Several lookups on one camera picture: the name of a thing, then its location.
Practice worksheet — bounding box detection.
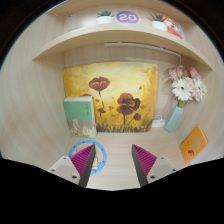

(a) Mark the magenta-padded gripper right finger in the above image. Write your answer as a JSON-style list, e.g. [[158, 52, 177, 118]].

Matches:
[[131, 143, 178, 188]]

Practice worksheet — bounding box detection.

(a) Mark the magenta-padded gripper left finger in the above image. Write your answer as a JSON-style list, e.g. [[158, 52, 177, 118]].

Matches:
[[48, 143, 97, 188]]

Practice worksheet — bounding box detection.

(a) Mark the round blue-rimmed cartoon mouse pad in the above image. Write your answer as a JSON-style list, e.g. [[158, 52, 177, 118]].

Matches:
[[68, 139, 108, 176]]

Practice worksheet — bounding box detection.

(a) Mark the green book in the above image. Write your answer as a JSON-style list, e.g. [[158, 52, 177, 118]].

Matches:
[[63, 95, 98, 139]]

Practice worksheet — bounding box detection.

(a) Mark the teal faceted vase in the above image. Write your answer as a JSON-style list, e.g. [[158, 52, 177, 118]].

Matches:
[[164, 104, 185, 134]]

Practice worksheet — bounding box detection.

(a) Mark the orange book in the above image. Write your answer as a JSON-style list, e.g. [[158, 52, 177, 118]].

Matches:
[[179, 124, 209, 164]]

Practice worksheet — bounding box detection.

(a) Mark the pink and white flower bouquet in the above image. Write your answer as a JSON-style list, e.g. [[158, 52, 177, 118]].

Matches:
[[165, 65, 208, 108]]

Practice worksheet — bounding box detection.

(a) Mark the yellow poppy flower painting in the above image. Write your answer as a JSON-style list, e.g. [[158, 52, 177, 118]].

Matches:
[[62, 61, 159, 134]]

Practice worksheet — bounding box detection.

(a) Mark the white light bar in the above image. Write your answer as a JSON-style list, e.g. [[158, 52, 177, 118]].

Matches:
[[103, 41, 183, 66]]

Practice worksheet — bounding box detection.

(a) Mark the wooden shelf with decorations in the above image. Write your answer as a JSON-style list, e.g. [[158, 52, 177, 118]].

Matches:
[[32, 0, 214, 72]]

